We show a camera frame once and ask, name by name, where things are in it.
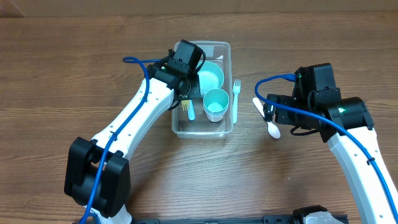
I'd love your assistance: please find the yellow plastic fork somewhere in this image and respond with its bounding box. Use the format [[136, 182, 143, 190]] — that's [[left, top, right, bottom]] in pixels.
[[181, 100, 190, 111]]

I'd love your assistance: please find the pink plastic spoon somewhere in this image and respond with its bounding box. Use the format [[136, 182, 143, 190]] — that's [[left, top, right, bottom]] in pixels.
[[252, 97, 280, 139]]

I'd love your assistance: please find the green plastic bowl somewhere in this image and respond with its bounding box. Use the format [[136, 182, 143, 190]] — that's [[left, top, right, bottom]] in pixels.
[[198, 61, 224, 96]]

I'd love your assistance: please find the light blue plastic fork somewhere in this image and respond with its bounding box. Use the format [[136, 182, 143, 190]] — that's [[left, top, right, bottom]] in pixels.
[[187, 100, 195, 121]]

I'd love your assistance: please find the green plastic cup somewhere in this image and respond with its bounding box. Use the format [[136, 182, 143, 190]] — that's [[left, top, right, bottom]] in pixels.
[[203, 88, 229, 113]]

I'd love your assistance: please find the green plastic fork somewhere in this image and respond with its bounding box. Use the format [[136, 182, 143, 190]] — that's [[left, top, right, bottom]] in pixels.
[[233, 79, 241, 124]]

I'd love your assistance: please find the pink plastic cup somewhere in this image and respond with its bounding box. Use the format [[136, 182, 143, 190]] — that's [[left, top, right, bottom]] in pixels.
[[206, 113, 224, 123]]

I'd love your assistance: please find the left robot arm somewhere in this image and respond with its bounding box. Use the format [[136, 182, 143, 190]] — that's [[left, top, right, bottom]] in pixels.
[[64, 40, 206, 223]]

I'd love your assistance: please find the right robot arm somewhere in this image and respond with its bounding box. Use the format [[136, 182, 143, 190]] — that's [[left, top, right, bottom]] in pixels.
[[254, 63, 397, 223]]

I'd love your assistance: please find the clear plastic container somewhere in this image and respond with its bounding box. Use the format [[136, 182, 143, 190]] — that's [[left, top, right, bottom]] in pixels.
[[172, 40, 233, 139]]

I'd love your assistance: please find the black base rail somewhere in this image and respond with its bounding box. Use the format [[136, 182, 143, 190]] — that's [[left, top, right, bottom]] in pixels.
[[132, 205, 349, 224]]

